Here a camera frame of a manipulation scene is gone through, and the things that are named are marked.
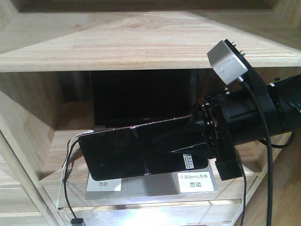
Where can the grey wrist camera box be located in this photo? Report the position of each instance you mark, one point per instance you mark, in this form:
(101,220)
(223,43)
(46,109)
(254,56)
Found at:
(225,63)

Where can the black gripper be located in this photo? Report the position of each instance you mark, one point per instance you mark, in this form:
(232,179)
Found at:
(233,119)

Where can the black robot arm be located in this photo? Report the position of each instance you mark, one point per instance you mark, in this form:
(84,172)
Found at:
(281,105)

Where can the black foldable smartphone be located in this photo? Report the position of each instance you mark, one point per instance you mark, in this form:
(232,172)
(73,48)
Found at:
(129,152)

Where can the wooden shelf unit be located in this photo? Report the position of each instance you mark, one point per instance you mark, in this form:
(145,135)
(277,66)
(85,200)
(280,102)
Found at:
(40,38)

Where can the black laptop computer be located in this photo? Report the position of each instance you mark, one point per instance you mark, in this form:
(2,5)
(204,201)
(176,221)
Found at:
(131,98)

